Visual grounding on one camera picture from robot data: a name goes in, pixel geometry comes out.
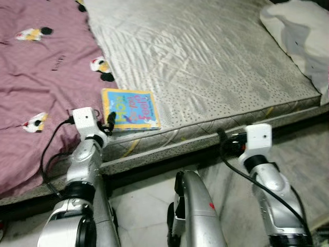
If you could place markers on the colourful children's book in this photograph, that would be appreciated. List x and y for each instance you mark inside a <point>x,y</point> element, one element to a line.
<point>133,108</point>

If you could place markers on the pink cartoon print quilt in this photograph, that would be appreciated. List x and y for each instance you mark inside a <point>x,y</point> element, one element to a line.
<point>41,77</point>

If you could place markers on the white pillow with green tree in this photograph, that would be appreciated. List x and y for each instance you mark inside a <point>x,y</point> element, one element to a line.
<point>303,36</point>

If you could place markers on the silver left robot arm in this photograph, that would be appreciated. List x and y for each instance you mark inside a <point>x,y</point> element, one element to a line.
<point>85,164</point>

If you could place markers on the grey right robot leg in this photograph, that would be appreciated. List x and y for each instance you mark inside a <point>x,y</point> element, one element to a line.
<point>198,216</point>

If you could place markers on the grey robot leg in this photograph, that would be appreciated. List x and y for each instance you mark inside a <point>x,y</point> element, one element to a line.
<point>109,221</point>
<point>198,216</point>

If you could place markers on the white quilted mattress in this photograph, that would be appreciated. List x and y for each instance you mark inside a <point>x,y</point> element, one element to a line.
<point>205,51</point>

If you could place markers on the grey left robot leg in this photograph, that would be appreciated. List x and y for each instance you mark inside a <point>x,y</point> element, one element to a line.
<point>109,221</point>

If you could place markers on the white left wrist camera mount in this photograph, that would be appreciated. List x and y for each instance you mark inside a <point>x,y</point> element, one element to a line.
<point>85,119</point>

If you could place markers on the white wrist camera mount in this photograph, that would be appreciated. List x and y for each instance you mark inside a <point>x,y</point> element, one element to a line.
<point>258,136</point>
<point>85,119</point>

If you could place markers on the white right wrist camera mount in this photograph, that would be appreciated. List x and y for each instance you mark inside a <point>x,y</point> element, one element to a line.
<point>258,136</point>

